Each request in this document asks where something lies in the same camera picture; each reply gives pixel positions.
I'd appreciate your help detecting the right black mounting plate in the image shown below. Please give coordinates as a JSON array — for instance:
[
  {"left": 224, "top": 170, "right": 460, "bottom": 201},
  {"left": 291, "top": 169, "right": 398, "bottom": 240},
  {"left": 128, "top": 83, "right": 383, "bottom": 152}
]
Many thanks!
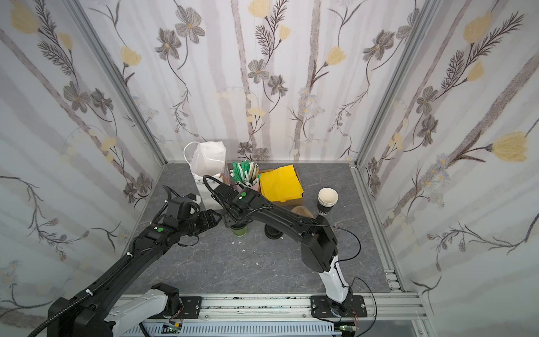
[{"left": 310, "top": 295, "right": 368, "bottom": 320}]

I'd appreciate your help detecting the pink cup holder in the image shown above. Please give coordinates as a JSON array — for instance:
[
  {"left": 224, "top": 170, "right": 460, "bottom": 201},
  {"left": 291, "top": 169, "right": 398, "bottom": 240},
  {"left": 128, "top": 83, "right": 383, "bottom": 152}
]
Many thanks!
[{"left": 233, "top": 181, "right": 261, "bottom": 192}]

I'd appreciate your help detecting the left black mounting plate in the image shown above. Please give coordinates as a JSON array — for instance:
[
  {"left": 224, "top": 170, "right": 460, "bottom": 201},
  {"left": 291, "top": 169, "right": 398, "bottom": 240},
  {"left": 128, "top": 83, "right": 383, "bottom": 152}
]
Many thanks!
[{"left": 171, "top": 296, "right": 203, "bottom": 320}]

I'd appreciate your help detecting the black cup lid stack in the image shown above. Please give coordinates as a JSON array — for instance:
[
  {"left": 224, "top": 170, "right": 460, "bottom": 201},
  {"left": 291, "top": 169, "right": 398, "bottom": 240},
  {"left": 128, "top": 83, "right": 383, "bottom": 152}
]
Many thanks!
[{"left": 264, "top": 225, "right": 283, "bottom": 240}]

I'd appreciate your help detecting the yellow napkins stack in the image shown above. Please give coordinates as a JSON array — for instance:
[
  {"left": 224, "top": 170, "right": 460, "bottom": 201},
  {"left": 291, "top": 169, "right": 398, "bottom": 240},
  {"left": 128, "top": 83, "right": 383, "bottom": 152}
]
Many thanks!
[{"left": 260, "top": 164, "right": 304, "bottom": 202}]

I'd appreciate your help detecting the black mounting plate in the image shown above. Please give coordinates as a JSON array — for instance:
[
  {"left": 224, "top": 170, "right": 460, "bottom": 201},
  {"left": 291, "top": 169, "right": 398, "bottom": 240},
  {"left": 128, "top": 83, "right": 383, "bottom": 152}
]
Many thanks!
[
  {"left": 171, "top": 296, "right": 203, "bottom": 320},
  {"left": 310, "top": 295, "right": 368, "bottom": 320}
]

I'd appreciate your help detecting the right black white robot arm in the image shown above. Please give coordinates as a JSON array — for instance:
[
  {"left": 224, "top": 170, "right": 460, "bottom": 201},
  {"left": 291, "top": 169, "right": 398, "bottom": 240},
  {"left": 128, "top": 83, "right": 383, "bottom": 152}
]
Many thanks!
[{"left": 219, "top": 202, "right": 354, "bottom": 317}]

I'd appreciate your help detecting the black paper cup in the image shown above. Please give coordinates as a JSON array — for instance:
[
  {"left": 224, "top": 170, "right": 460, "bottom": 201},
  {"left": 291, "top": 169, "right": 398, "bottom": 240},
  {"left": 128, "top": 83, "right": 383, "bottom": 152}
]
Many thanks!
[{"left": 317, "top": 188, "right": 339, "bottom": 216}]

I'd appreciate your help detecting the brown pulp cup carrier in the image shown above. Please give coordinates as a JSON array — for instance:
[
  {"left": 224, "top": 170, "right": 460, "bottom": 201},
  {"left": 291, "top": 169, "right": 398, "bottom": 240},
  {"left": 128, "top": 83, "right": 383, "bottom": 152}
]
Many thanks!
[{"left": 291, "top": 206, "right": 314, "bottom": 218}]

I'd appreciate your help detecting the green white straws bundle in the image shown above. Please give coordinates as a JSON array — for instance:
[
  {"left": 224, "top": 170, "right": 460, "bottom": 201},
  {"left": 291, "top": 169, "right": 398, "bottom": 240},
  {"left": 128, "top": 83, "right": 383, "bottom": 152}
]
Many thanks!
[{"left": 230, "top": 160, "right": 261, "bottom": 185}]

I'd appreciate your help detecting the green paper cup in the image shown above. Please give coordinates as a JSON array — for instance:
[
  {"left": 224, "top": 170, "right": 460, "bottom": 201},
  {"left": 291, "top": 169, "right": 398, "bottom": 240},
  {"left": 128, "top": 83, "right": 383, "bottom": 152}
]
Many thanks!
[{"left": 231, "top": 226, "right": 248, "bottom": 237}]

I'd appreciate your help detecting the white patterned paper bag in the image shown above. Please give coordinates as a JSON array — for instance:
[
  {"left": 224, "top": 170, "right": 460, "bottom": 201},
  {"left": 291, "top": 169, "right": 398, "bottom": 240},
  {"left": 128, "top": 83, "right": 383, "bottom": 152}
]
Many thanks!
[{"left": 183, "top": 140, "right": 232, "bottom": 211}]

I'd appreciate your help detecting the brown cardboard napkin box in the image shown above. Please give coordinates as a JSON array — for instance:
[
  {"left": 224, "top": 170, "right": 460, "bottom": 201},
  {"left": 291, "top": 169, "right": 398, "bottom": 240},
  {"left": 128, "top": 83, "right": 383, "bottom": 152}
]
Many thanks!
[{"left": 261, "top": 168, "right": 304, "bottom": 207}]

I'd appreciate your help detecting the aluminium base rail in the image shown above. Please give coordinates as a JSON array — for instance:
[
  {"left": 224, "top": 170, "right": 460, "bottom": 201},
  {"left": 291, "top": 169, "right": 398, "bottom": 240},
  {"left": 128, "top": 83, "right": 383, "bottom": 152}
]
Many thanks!
[{"left": 79, "top": 292, "right": 435, "bottom": 337}]

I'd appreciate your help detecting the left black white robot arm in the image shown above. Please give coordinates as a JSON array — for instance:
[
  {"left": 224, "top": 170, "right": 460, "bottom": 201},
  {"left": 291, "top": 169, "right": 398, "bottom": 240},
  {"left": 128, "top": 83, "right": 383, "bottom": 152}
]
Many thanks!
[{"left": 29, "top": 210, "right": 223, "bottom": 336}]

